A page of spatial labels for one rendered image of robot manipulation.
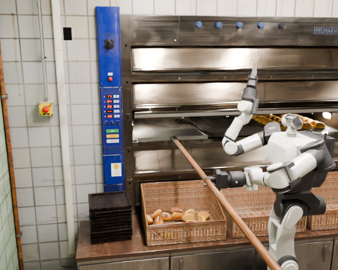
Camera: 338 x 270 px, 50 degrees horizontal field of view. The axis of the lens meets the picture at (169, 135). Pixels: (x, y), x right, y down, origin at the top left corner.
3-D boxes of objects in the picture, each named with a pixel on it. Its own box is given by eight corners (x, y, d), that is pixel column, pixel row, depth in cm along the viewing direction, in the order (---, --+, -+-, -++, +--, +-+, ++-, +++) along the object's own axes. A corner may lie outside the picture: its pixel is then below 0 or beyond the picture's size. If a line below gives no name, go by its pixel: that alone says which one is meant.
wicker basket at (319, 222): (280, 204, 310) (283, 173, 304) (341, 200, 319) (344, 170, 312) (310, 232, 264) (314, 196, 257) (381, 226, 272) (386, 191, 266)
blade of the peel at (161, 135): (207, 138, 287) (207, 135, 286) (138, 141, 277) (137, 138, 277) (196, 128, 321) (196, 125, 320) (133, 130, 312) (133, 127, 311)
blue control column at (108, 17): (105, 193, 482) (98, 23, 432) (117, 192, 485) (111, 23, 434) (108, 284, 297) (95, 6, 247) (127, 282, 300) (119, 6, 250)
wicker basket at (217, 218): (140, 215, 290) (139, 182, 283) (208, 210, 298) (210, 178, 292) (145, 247, 243) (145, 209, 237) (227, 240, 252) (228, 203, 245)
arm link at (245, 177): (240, 191, 190) (261, 189, 192) (238, 171, 191) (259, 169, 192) (233, 189, 201) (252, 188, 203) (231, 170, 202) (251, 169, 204)
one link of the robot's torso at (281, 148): (301, 175, 230) (306, 120, 222) (338, 196, 198) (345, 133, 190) (258, 180, 223) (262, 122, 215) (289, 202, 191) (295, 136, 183)
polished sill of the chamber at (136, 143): (132, 144, 283) (132, 140, 282) (342, 135, 314) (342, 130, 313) (132, 147, 277) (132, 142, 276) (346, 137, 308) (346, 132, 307)
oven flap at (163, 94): (133, 108, 270) (131, 81, 272) (350, 101, 300) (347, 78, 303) (133, 107, 265) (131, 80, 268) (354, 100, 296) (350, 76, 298)
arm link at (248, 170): (243, 184, 198) (254, 185, 185) (242, 167, 199) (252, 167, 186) (254, 183, 199) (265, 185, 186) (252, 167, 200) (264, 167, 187)
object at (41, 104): (40, 114, 260) (39, 100, 258) (55, 114, 262) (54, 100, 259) (38, 117, 253) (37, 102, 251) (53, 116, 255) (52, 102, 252)
